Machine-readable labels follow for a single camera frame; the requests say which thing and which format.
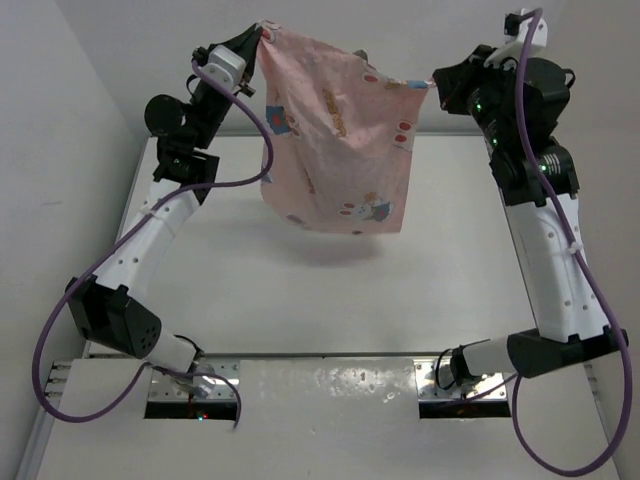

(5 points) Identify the pink bunny pillowcase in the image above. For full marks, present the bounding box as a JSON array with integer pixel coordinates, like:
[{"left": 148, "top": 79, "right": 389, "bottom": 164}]
[{"left": 258, "top": 21, "right": 431, "bottom": 235}]

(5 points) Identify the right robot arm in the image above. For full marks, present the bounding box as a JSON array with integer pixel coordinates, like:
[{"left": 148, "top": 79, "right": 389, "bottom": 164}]
[{"left": 434, "top": 45, "right": 629, "bottom": 386}]

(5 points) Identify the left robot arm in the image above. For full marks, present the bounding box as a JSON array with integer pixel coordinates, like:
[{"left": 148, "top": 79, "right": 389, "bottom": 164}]
[{"left": 67, "top": 24, "right": 263, "bottom": 373}]

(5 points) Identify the white front cover panel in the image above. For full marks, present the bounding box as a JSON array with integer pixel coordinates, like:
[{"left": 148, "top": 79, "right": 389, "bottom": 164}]
[{"left": 38, "top": 359, "right": 606, "bottom": 479}]

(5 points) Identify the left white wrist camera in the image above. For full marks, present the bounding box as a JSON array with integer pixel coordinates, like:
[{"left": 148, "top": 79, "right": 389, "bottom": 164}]
[{"left": 202, "top": 45, "right": 247, "bottom": 90}]

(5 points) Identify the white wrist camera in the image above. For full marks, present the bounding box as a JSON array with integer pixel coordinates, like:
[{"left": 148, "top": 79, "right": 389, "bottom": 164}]
[
  {"left": 484, "top": 7, "right": 549, "bottom": 68},
  {"left": 202, "top": 45, "right": 247, "bottom": 90}
]

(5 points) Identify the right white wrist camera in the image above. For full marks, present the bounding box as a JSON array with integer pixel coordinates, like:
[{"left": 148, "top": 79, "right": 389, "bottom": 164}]
[{"left": 484, "top": 7, "right": 549, "bottom": 68}]

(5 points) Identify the right aluminium rail frame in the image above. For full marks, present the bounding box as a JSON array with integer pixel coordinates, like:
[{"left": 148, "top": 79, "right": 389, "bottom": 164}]
[{"left": 483, "top": 133, "right": 509, "bottom": 175}]

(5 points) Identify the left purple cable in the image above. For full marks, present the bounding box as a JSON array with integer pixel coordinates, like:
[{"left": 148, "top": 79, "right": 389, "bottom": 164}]
[{"left": 32, "top": 47, "right": 275, "bottom": 430}]

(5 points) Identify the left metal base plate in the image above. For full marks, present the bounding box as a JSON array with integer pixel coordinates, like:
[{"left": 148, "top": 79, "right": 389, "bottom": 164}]
[{"left": 148, "top": 361, "right": 240, "bottom": 402}]

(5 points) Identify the metal base plate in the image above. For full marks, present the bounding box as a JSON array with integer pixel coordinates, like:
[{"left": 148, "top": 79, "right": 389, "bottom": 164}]
[
  {"left": 414, "top": 357, "right": 506, "bottom": 402},
  {"left": 148, "top": 361, "right": 240, "bottom": 402}
]

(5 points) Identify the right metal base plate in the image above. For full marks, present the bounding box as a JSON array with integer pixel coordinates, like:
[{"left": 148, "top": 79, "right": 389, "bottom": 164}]
[{"left": 414, "top": 357, "right": 506, "bottom": 402}]

